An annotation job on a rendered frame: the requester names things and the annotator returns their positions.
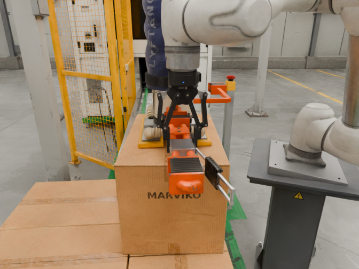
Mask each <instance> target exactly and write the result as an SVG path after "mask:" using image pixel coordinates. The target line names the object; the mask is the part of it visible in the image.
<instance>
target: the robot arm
mask: <svg viewBox="0 0 359 269"><path fill-rule="evenodd" d="M314 11H315V12H316V13H326V14H336V15H341V18H342V21H343V23H344V25H345V29H346V31H347V32H348V33H349V38H348V50H347V63H346V76H345V88H344V101H343V108H342V116H341V117H339V118H338V119H337V118H335V117H334V111H333V110H332V108H330V107H329V106H328V105H326V104H321V103H308V104H307V105H305V106H304V107H303V108H302V110H300V112H299V113H298V115H297V117H296V119H295V122H294V125H293V129H292V132H291V138H290V143H289V144H283V147H284V149H285V154H286V158H285V160H287V161H293V162H300V163H305V164H311V165H316V166H319V167H323V168H324V167H326V163H325V162H324V161H323V159H322V157H321V155H322V151H324V152H327V153H328V154H330V155H332V156H334V157H336V158H338V159H341V160H343V161H345V162H348V163H350V164H353V165H358V166H359V0H162V2H161V28H162V35H163V38H164V42H165V58H166V68H168V69H170V70H168V88H167V90H166V91H162V92H161V91H158V92H157V97H158V101H159V103H158V114H157V128H161V129H162V130H163V140H166V141H167V153H170V150H169V147H170V127H169V122H170V120H171V117H172V115H173V112H174V110H175V108H176V105H181V104H184V105H189V107H190V110H191V113H192V115H193V118H194V121H195V123H196V126H194V138H195V146H196V148H197V145H198V139H201V129H202V128H204V127H208V119H207V106H206V100H207V96H208V93H207V92H206V91H199V90H198V89H197V70H195V69H198V68H199V66H200V43H203V44H206V45H212V46H242V45H246V44H249V43H251V42H254V41H256V40H257V39H258V38H260V37H261V36H262V35H263V34H264V33H265V32H266V31H267V29H268V27H269V25H270V23H271V20H272V19H274V18H275V17H277V16H278V15H279V14H280V13H281V12H298V13H302V12H314ZM166 95H168V96H169V97H170V99H171V100H172V101H171V104H170V107H169V110H168V113H167V116H166V118H165V121H164V123H161V118H162V108H163V100H164V99H165V97H166ZM196 95H199V98H200V99H201V112H202V122H201V123H200V122H199V119H198V116H197V113H196V110H195V108H194V105H193V102H192V101H193V99H194V98H195V97H196Z"/></svg>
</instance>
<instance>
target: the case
mask: <svg viewBox="0 0 359 269"><path fill-rule="evenodd" d="M142 117H147V114H137V116H136V118H135V121H134V123H133V125H132V127H131V129H130V132H129V134H128V136H127V138H126V140H125V142H124V145H123V147H122V150H121V152H120V154H119V156H118V158H117V160H116V163H115V165H114V172H115V182H116V193H117V199H118V209H119V220H120V230H121V240H122V251H123V254H124V255H145V254H223V250H224V237H225V223H226V216H227V200H226V199H225V197H224V196H223V195H222V194H221V192H220V191H219V190H216V189H215V188H214V186H213V185H212V184H211V183H210V181H209V180H208V179H207V178H206V176H205V172H204V192H203V193H202V194H180V195H169V178H168V174H167V157H170V153H167V141H166V140H164V141H163V147H157V148H138V140H139V133H140V129H141V122H142ZM207 119H208V127H205V129H206V131H207V133H208V135H209V138H210V140H211V142H212V145H211V146H197V148H198V149H199V150H200V151H201V152H202V153H203V154H204V156H205V157H209V156H211V157H212V158H213V160H214V161H215V162H216V163H217V164H218V165H219V166H220V167H221V168H222V169H223V172H220V174H221V175H222V176H223V177H224V178H225V179H226V180H227V181H228V182H229V176H230V163H229V161H228V158H227V156H226V153H225V151H224V148H223V146H222V143H221V141H220V138H219V136H218V134H217V131H216V129H215V126H214V123H213V121H212V118H211V116H210V114H207Z"/></svg>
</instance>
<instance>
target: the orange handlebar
mask: <svg viewBox="0 0 359 269"><path fill-rule="evenodd" d="M217 92H218V94H219V95H220V96H221V97H222V98H207V100H206V103H207V104H211V103H229V102H231V98H230V97H229V96H228V95H227V94H226V93H225V92H224V91H223V90H222V89H221V88H217ZM193 103H194V104H200V103H201V99H200V98H194V100H193ZM168 110H169V107H167V108H166V111H167V112H168ZM178 111H182V110H181V108H180V107H178ZM169 127H170V139H190V136H189V134H190V132H189V128H188V127H187V126H186V125H185V124H181V126H180V127H178V128H175V127H174V125H173V124H170V125H169ZM176 134H182V135H176ZM186 155H187V156H195V153H194V151H188V152H187V154H186ZM171 156H172V157H176V156H180V154H179V152H177V151H174V152H172V154H171ZM202 185H203V183H202V181H201V180H193V181H185V180H180V181H178V182H177V183H176V187H177V188H178V189H179V190H181V191H185V192H193V191H196V190H198V189H200V188H201V187H202Z"/></svg>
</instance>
